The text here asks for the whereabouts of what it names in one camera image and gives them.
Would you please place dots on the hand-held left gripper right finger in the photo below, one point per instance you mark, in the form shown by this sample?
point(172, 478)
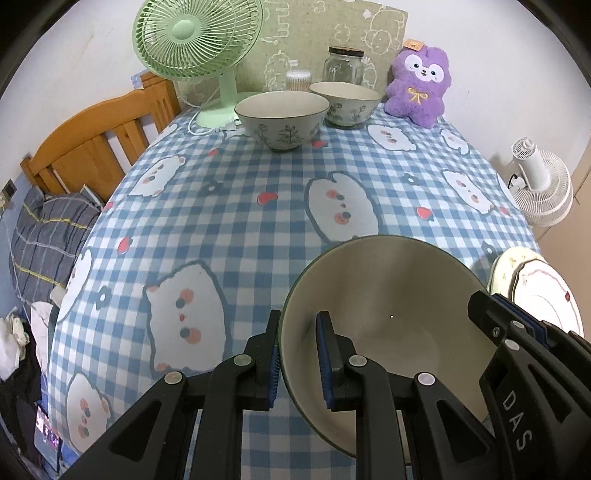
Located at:
point(323, 355)

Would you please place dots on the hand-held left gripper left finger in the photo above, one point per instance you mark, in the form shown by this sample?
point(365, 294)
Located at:
point(273, 369)

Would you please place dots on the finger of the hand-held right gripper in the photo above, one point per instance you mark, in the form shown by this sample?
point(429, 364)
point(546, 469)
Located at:
point(570, 339)
point(485, 309)

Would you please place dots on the yellow floral plate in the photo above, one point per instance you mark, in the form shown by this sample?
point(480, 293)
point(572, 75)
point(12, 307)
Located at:
point(505, 265)

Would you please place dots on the white plate with red trim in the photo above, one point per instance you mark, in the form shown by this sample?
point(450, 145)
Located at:
point(545, 295)

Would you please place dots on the small floral ceramic bowl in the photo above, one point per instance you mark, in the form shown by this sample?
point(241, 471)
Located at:
point(392, 286)

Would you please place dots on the medium floral ceramic bowl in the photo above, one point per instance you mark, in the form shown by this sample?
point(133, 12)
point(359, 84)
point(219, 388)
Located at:
point(281, 124)

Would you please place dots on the large floral ceramic bowl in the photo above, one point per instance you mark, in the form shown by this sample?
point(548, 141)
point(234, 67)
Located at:
point(346, 110)

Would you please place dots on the beige cabinet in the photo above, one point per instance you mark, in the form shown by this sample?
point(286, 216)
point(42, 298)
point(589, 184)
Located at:
point(577, 217)

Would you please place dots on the white floor fan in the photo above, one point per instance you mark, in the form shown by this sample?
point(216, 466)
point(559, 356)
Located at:
point(535, 166)

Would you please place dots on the blue checkered tablecloth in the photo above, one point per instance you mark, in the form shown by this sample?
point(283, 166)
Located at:
point(231, 207)

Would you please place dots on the purple plush toy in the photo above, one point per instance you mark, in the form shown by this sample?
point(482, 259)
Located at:
point(415, 97)

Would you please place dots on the lit screen device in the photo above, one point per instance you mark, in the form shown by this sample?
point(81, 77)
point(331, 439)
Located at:
point(46, 429)

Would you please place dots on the white cloth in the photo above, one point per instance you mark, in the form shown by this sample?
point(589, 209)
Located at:
point(41, 318)

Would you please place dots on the dark clothes pile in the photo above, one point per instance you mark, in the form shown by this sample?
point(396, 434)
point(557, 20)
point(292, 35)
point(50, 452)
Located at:
point(18, 392)

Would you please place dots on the grey striped pillow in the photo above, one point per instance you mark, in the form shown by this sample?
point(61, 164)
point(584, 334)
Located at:
point(46, 230)

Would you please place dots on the cotton swab container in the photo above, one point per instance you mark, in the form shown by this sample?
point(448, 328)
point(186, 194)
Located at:
point(298, 81)

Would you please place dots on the glass jar with black lid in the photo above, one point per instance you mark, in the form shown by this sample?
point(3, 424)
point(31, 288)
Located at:
point(341, 69)

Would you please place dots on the wooden bed headboard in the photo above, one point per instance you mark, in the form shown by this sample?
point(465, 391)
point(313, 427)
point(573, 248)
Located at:
point(92, 138)

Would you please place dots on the blue paper piece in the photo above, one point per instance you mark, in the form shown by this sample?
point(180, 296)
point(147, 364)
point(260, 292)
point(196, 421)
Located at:
point(136, 81)

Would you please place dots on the green desk fan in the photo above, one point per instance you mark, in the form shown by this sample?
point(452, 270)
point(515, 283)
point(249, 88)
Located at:
point(184, 32)

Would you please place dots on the green printed wall mat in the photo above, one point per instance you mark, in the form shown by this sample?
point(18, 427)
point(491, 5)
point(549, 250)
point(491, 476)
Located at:
point(300, 41)

